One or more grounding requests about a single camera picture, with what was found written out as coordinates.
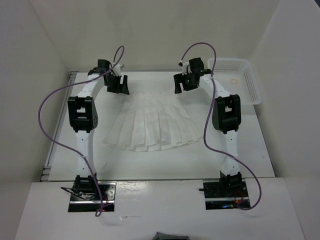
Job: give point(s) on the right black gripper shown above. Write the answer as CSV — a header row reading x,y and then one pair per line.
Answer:
x,y
179,78

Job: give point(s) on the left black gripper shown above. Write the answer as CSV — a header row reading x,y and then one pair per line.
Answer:
x,y
115,89

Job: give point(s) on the white pleated skirt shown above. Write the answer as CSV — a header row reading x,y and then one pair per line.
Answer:
x,y
152,121

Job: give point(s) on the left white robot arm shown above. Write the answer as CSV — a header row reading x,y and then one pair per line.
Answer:
x,y
83,119

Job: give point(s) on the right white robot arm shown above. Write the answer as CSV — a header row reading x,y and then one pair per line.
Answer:
x,y
226,118

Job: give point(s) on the white perforated plastic basket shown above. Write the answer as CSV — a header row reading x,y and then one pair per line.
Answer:
x,y
226,69

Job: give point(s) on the dark object bottom edge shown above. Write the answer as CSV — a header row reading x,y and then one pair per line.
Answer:
x,y
164,236

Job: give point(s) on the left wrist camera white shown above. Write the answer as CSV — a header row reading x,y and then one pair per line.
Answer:
x,y
117,70

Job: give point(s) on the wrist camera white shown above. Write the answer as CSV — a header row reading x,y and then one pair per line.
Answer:
x,y
185,67
117,70

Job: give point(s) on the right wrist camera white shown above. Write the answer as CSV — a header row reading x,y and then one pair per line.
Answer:
x,y
185,67

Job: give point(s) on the aluminium table rail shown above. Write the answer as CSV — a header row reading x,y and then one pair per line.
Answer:
x,y
47,166

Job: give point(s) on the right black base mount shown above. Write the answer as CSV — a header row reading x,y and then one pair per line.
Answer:
x,y
216,199

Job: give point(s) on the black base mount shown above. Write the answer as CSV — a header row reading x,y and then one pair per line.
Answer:
x,y
216,199
81,202

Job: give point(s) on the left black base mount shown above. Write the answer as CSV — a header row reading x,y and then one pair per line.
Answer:
x,y
81,202

